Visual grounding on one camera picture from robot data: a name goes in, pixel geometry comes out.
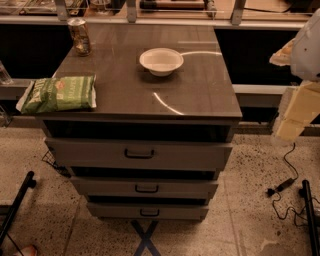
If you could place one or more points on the orange shoe tip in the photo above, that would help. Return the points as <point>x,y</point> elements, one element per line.
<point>27,251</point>

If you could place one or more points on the black stand leg left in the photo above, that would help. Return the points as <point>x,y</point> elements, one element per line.
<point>10,210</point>

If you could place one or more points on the top drawer black handle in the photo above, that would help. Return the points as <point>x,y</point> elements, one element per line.
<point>131,155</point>

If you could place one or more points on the green jalapeno chip bag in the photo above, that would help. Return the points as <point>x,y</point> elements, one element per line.
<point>58,94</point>

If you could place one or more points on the bottom drawer black handle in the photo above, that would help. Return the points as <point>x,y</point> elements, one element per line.
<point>149,212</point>

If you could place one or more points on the black wire basket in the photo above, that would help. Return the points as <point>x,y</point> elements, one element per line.
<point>50,160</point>

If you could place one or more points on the drawer black handle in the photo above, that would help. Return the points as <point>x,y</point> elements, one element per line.
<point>149,190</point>
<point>149,212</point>
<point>131,155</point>

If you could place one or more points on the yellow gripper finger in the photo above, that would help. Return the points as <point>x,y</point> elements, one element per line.
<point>304,105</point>
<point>288,124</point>

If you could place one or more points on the black stand leg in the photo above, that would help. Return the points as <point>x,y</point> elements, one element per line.
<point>311,218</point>
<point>10,210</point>

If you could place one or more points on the gold beverage can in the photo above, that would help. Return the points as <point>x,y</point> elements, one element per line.
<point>79,33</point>

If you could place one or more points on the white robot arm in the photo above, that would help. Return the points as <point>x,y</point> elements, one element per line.
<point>302,55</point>

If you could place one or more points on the black stand leg right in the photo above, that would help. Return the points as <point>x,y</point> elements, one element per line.
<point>311,218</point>

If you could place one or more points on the middle drawer black handle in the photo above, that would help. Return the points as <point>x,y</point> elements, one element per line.
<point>149,190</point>

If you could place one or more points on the grey drawer cabinet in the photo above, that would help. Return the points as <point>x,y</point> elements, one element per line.
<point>187,118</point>

